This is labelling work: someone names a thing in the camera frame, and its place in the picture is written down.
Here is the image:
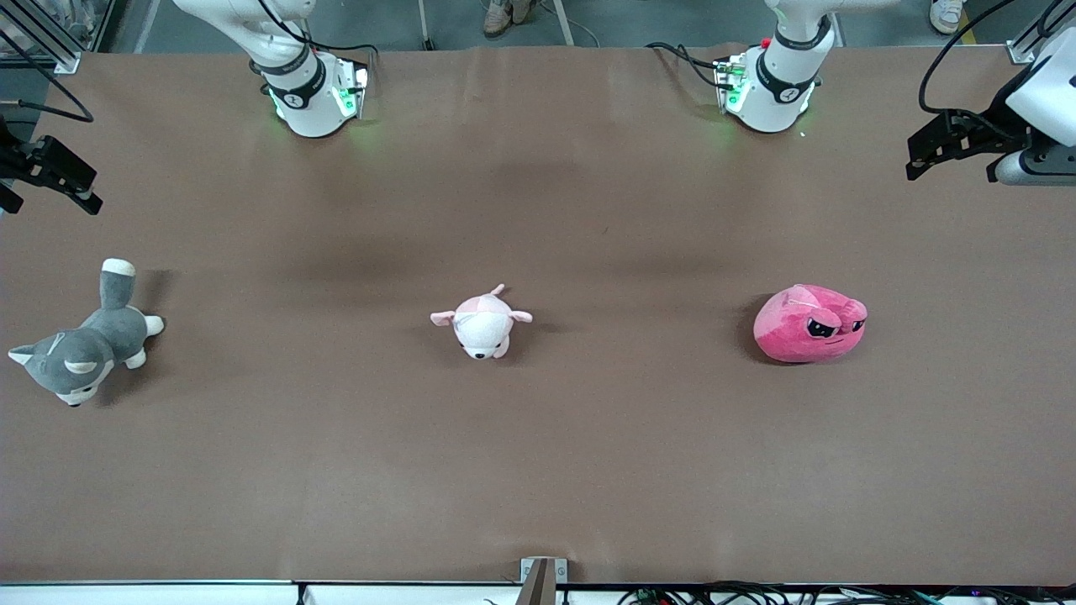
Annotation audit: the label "brown camera post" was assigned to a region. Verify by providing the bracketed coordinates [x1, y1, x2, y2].
[514, 561, 557, 605]

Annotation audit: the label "round dark pink plush toy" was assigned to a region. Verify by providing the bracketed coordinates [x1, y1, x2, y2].
[753, 284, 868, 365]

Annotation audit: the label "metal table edge bracket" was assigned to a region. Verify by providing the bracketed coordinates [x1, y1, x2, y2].
[520, 557, 568, 585]

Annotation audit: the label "black base cable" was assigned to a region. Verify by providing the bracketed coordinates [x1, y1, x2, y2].
[252, 0, 381, 60]
[646, 40, 728, 89]

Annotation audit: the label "aluminium frame profile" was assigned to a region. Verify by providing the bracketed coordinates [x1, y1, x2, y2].
[0, 0, 114, 75]
[1009, 0, 1076, 64]

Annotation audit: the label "light pink pig plush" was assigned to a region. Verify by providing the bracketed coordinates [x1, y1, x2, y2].
[430, 283, 534, 360]

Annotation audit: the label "black left base cable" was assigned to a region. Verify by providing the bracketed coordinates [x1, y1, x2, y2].
[646, 40, 728, 89]

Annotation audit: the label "grey white husky plush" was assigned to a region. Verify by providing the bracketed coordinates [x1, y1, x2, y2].
[8, 258, 166, 408]

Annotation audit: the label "black right base cable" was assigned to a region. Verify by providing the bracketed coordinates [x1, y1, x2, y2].
[252, 0, 381, 60]

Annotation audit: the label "tangled black cables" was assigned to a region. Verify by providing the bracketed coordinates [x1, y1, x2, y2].
[618, 580, 1076, 605]

